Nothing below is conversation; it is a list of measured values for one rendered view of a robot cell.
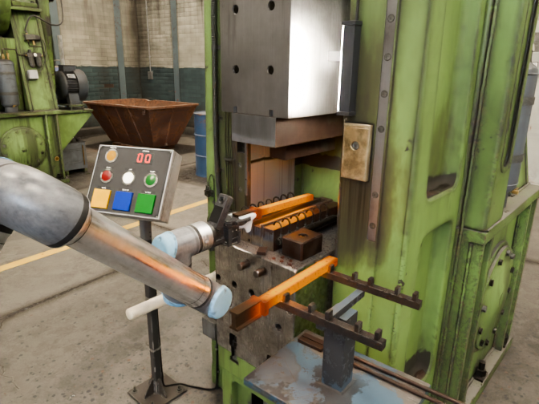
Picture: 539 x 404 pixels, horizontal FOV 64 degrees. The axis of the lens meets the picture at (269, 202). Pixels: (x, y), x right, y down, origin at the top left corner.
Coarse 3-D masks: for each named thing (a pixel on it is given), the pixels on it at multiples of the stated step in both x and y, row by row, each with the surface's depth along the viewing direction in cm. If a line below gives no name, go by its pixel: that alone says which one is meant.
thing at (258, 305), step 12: (324, 264) 121; (336, 264) 125; (300, 276) 114; (312, 276) 116; (276, 288) 107; (288, 288) 108; (300, 288) 112; (252, 300) 100; (264, 300) 101; (276, 300) 104; (240, 312) 95; (252, 312) 99; (264, 312) 100; (240, 324) 96
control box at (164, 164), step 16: (96, 160) 177; (112, 160) 175; (128, 160) 173; (144, 160) 171; (160, 160) 170; (176, 160) 172; (96, 176) 175; (112, 176) 173; (144, 176) 170; (160, 176) 168; (176, 176) 174; (112, 192) 172; (144, 192) 168; (160, 192) 166; (96, 208) 172; (160, 208) 165
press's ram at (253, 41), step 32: (224, 0) 138; (256, 0) 130; (288, 0) 122; (320, 0) 131; (224, 32) 141; (256, 32) 132; (288, 32) 125; (320, 32) 134; (224, 64) 145; (256, 64) 135; (288, 64) 127; (320, 64) 137; (224, 96) 148; (256, 96) 138; (288, 96) 130; (320, 96) 141
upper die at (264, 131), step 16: (240, 128) 146; (256, 128) 141; (272, 128) 136; (288, 128) 140; (304, 128) 146; (320, 128) 153; (336, 128) 161; (256, 144) 143; (272, 144) 138; (288, 144) 142
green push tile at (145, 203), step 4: (140, 196) 167; (144, 196) 167; (148, 196) 166; (152, 196) 166; (136, 200) 167; (140, 200) 167; (144, 200) 166; (148, 200) 166; (152, 200) 165; (136, 204) 167; (140, 204) 166; (144, 204) 166; (148, 204) 165; (152, 204) 165; (136, 208) 166; (140, 208) 166; (144, 208) 165; (148, 208) 165; (152, 208) 165; (140, 212) 166; (144, 212) 165; (148, 212) 165
